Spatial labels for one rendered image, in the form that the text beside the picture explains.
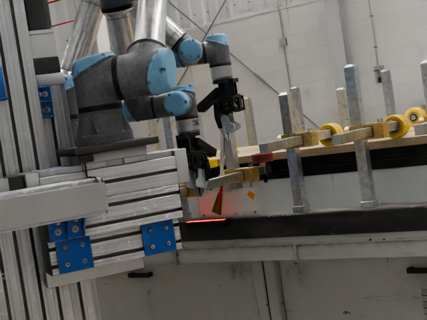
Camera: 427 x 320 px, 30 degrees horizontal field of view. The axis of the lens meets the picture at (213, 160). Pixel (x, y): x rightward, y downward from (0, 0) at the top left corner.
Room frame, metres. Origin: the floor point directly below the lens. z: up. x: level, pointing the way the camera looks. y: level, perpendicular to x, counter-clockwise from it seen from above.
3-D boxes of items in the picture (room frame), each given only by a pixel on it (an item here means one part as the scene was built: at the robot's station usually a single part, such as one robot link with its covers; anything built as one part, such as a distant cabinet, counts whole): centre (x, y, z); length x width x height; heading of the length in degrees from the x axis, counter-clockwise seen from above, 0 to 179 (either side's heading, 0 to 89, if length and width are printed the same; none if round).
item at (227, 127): (2.71, -0.07, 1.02); 0.06 x 0.03 x 0.09; 56
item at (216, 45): (2.72, -0.07, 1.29); 0.09 x 0.08 x 0.11; 93
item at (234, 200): (2.85, -0.03, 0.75); 0.26 x 0.01 x 0.10; 56
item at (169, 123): (2.99, 0.14, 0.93); 0.04 x 0.04 x 0.48; 56
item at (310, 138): (2.70, -0.29, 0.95); 0.14 x 0.06 x 0.05; 56
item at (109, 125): (2.10, 0.27, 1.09); 0.15 x 0.15 x 0.10
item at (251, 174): (2.84, -0.09, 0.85); 0.14 x 0.06 x 0.05; 56
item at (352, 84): (2.58, -0.48, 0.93); 0.04 x 0.04 x 0.48; 56
